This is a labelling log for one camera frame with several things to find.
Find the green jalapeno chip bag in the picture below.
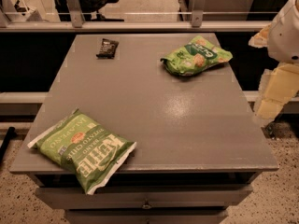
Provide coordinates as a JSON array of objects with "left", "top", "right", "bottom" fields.
[{"left": 27, "top": 109, "right": 136, "bottom": 195}]

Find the grey lower drawer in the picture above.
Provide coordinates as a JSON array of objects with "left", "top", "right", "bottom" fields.
[{"left": 65, "top": 209, "right": 227, "bottom": 224}]

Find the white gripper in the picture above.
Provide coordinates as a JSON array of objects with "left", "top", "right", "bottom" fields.
[{"left": 249, "top": 0, "right": 299, "bottom": 119}]

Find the black office chair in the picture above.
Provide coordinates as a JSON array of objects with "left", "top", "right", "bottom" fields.
[{"left": 54, "top": 0, "right": 124, "bottom": 21}]

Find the grey drawer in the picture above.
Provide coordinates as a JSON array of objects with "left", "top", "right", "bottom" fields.
[
  {"left": 65, "top": 209, "right": 227, "bottom": 224},
  {"left": 36, "top": 185, "right": 253, "bottom": 210}
]

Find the dark brown snack bar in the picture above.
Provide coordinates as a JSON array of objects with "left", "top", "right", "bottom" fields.
[{"left": 96, "top": 38, "right": 119, "bottom": 59}]

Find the green rice chip bag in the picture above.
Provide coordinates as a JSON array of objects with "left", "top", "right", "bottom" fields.
[{"left": 161, "top": 35, "right": 233, "bottom": 77}]

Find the grey upper drawer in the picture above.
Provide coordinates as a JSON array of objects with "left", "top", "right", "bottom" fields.
[{"left": 36, "top": 185, "right": 253, "bottom": 210}]

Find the grey metal railing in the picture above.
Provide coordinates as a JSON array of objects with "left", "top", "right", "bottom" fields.
[{"left": 0, "top": 0, "right": 299, "bottom": 34}]

